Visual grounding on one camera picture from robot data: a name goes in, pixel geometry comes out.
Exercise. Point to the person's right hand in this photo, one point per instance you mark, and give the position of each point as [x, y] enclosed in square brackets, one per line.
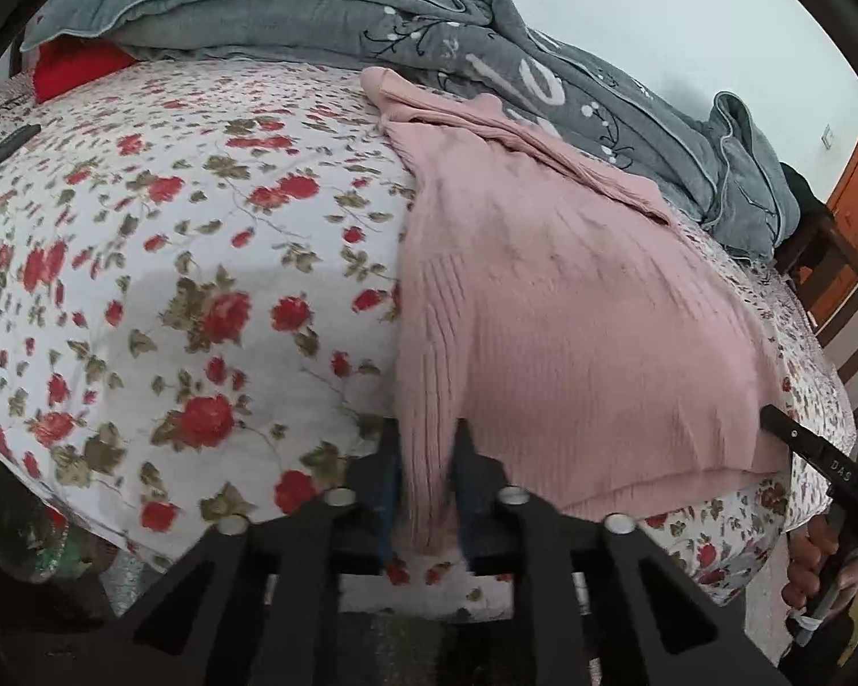
[804, 557]

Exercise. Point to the dark wooden bed footboard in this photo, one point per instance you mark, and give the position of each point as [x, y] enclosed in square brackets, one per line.
[847, 286]

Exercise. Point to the grey printed quilt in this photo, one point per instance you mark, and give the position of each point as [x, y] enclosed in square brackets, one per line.
[472, 36]

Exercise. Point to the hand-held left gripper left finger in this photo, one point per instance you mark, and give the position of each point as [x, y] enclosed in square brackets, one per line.
[388, 511]

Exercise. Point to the pink knit sweater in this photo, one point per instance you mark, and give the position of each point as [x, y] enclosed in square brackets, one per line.
[579, 300]

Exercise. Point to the black phone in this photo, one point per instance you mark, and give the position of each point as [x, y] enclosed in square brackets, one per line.
[7, 146]

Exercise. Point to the white wall switch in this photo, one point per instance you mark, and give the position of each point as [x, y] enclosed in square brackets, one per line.
[827, 138]

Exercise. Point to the black garment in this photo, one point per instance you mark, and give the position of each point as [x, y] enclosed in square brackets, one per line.
[804, 214]

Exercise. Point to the red cloth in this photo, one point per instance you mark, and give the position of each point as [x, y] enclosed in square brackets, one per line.
[71, 68]

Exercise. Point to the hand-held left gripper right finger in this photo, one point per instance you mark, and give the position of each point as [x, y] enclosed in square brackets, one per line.
[472, 514]

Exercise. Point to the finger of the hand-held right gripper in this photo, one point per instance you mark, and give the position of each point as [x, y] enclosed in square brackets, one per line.
[793, 436]

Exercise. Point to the floral bed sheet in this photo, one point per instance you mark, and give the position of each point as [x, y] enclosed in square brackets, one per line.
[186, 229]

